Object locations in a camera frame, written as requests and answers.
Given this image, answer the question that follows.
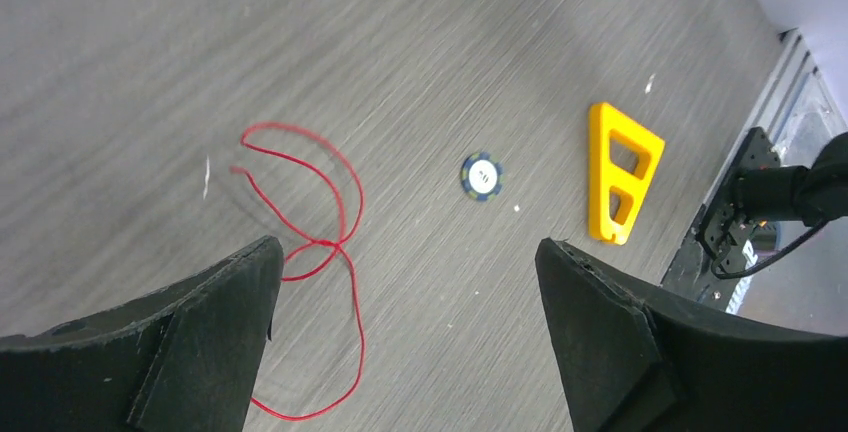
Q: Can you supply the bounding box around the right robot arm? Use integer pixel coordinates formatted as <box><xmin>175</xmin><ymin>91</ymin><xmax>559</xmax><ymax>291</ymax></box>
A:
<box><xmin>697</xmin><ymin>127</ymin><xmax>847</xmax><ymax>280</ymax></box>

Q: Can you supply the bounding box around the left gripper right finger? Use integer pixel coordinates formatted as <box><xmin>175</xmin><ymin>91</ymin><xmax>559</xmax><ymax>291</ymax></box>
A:
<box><xmin>535</xmin><ymin>239</ymin><xmax>847</xmax><ymax>431</ymax></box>

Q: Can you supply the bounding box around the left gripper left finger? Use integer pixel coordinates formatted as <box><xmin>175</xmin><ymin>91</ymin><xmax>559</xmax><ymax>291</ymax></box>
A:
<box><xmin>1</xmin><ymin>236</ymin><xmax>283</xmax><ymax>431</ymax></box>

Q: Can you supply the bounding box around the yellow triangular plastic part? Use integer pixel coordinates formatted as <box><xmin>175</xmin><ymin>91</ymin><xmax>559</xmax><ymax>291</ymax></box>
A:
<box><xmin>588</xmin><ymin>103</ymin><xmax>665</xmax><ymax>245</ymax></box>

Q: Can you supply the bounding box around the poker chip centre right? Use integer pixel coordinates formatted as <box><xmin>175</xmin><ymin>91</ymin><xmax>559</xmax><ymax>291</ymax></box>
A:
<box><xmin>460</xmin><ymin>152</ymin><xmax>504</xmax><ymax>202</ymax></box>

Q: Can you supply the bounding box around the red wire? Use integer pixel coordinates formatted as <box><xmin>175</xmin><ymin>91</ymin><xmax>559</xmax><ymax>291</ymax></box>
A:
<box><xmin>229</xmin><ymin>122</ymin><xmax>367</xmax><ymax>423</ymax></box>

